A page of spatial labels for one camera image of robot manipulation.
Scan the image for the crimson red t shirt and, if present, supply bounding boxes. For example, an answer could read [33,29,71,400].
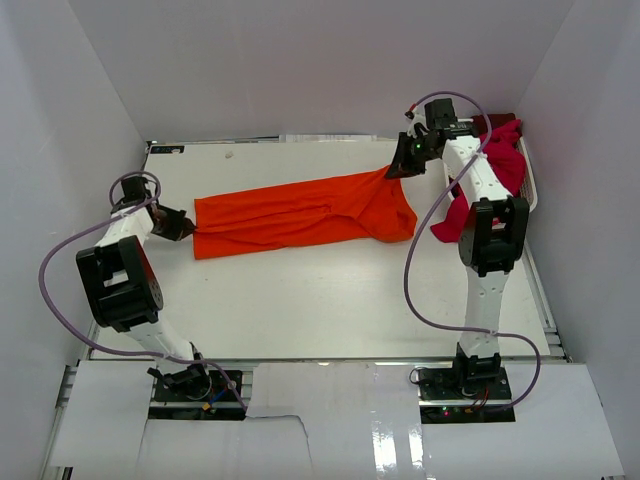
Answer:
[430,117,526,243]

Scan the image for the dark maroon t shirt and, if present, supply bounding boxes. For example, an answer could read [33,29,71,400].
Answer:
[471,113,516,135]

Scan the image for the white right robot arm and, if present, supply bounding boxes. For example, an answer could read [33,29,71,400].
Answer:
[385,92,530,405]

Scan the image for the black label sticker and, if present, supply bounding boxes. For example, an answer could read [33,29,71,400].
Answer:
[149,145,185,155]

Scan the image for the printed paper strip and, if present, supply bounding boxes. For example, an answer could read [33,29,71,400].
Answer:
[279,134,377,143]

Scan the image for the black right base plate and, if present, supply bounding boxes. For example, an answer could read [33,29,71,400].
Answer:
[408,366,516,425]

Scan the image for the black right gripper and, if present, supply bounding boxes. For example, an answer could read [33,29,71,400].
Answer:
[385,132,439,181]

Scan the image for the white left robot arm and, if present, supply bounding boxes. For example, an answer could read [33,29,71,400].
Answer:
[76,174,212,400]

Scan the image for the white perforated plastic basket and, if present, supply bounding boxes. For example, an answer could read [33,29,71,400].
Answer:
[443,133,538,211]

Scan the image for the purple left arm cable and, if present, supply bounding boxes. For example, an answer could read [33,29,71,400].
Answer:
[38,171,249,409]

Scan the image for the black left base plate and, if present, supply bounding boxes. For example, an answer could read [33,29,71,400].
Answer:
[148,369,246,421]

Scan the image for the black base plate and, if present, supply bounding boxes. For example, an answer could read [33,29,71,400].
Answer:
[408,366,516,425]
[148,369,246,421]

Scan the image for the orange t shirt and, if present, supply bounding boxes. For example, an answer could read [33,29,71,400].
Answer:
[193,168,417,260]

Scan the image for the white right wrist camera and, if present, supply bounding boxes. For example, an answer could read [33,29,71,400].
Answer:
[405,103,428,138]

